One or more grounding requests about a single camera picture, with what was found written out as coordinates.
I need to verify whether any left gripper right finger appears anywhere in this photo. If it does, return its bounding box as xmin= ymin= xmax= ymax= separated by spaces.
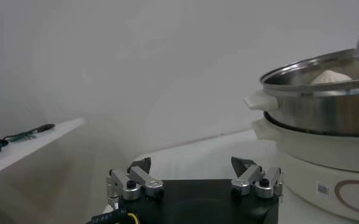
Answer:
xmin=230 ymin=156 xmax=284 ymax=200

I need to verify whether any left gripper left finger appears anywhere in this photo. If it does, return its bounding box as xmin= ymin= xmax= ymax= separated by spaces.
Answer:
xmin=105 ymin=156 xmax=165 ymax=201

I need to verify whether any white steamed baozi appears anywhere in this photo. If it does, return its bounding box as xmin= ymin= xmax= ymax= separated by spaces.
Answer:
xmin=310 ymin=69 xmax=353 ymax=85

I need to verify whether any stainless steel steamer basket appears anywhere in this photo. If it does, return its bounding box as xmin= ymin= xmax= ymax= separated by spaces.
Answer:
xmin=243 ymin=48 xmax=359 ymax=137

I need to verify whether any white electric cooker base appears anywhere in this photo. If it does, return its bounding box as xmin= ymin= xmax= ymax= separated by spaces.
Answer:
xmin=251 ymin=117 xmax=359 ymax=224

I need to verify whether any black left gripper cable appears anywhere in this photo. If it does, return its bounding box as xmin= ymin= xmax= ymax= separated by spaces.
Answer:
xmin=86 ymin=208 xmax=140 ymax=224

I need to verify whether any black cable on shelf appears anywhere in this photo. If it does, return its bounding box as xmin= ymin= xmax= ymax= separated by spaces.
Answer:
xmin=7 ymin=132 xmax=35 ymax=143

